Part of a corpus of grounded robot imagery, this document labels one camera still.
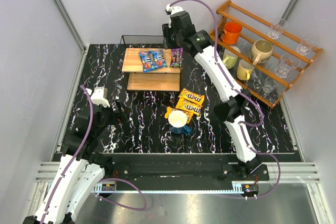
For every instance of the yellow candy bag under mug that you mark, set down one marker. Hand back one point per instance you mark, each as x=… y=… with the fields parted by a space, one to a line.
x=187 y=113

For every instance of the purple candy bag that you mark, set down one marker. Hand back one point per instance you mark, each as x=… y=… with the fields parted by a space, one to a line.
x=176 y=59

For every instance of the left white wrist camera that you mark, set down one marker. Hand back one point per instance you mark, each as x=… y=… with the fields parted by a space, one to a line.
x=99 y=97

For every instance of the wooden cup rack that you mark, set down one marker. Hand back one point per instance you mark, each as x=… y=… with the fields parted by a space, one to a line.
x=270 y=58

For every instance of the yellow candy bag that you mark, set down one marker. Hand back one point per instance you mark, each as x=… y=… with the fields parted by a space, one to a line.
x=187 y=113
x=191 y=96
x=188 y=106

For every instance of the clear glass top left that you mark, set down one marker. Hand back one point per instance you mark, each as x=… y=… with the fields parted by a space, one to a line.
x=277 y=27

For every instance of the clear glass tier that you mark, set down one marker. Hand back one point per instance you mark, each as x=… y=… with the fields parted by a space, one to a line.
x=286 y=65
x=269 y=85

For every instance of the clear glass bottom tier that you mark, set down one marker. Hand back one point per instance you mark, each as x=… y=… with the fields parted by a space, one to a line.
x=269 y=85

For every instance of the pale yellow mug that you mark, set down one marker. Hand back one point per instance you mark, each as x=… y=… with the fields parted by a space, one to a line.
x=244 y=70

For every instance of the clear glass middle tier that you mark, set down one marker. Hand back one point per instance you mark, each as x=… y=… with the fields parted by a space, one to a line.
x=286 y=65

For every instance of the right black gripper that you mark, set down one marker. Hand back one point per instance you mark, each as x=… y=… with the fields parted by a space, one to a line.
x=167 y=36

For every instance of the clear glass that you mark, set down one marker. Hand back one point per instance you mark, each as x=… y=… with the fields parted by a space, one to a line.
x=277 y=27
x=308 y=42

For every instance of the beige round mug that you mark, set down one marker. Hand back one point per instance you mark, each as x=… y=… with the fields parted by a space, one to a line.
x=260 y=52

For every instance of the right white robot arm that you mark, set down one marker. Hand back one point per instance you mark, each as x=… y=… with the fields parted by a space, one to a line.
x=233 y=97

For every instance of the orange mug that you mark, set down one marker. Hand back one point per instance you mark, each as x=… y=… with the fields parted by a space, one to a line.
x=230 y=33

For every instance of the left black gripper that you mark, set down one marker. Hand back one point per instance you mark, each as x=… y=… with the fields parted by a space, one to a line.
x=115 y=111

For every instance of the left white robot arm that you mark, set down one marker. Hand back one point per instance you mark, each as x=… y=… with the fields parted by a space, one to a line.
x=81 y=165

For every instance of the clear glass top right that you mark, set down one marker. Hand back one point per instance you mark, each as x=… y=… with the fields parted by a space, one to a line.
x=308 y=42

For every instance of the light green mug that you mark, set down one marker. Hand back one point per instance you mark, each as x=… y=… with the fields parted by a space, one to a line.
x=229 y=58

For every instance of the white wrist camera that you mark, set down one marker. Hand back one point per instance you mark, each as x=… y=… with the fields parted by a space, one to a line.
x=99 y=97
x=170 y=10

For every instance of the blue candy bag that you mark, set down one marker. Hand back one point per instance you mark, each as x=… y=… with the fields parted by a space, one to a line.
x=147 y=61
x=158 y=57

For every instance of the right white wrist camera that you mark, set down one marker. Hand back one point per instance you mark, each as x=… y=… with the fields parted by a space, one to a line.
x=170 y=10

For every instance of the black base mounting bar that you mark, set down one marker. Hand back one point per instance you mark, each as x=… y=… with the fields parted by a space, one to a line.
x=180 y=165

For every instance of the yellow candy bag top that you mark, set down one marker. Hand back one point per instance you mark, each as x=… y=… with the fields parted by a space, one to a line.
x=191 y=96

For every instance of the blue mug white inside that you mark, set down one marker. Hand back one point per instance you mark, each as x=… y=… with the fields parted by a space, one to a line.
x=178 y=123

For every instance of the two-tier wood wire shelf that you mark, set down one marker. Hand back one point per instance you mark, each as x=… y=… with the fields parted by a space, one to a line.
x=161 y=79

